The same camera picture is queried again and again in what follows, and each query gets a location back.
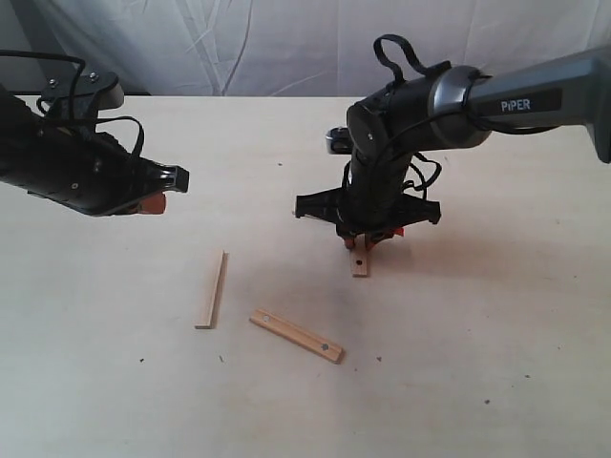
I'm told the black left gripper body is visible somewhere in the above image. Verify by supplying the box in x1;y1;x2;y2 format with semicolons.
26;118;190;217

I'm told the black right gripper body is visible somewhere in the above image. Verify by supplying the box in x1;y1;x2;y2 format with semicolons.
294;158;440;238

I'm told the wood strip with hole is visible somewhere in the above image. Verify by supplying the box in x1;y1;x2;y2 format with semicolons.
349;235;369;278

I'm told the wood strip with magnets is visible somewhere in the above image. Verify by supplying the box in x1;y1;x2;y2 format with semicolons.
249;309;345;364

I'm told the plain wood strip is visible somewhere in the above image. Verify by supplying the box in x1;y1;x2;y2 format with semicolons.
194;250;229;330

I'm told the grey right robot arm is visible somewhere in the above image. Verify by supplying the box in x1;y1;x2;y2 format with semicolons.
294;42;610;248

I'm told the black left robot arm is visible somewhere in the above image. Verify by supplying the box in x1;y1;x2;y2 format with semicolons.
1;90;190;217

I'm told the white backdrop curtain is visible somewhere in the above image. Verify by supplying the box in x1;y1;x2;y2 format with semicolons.
1;1;610;96

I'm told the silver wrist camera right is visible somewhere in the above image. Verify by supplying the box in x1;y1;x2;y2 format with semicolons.
326;127;353;156

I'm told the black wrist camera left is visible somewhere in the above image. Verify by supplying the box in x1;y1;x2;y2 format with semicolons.
39;72;124;119

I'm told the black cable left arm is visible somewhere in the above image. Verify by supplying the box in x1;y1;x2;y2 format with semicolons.
0;50;147;158

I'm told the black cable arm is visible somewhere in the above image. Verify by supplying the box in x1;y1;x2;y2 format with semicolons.
0;50;147;158
372;33;453;85

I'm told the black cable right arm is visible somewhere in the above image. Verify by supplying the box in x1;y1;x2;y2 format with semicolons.
372;33;453;85

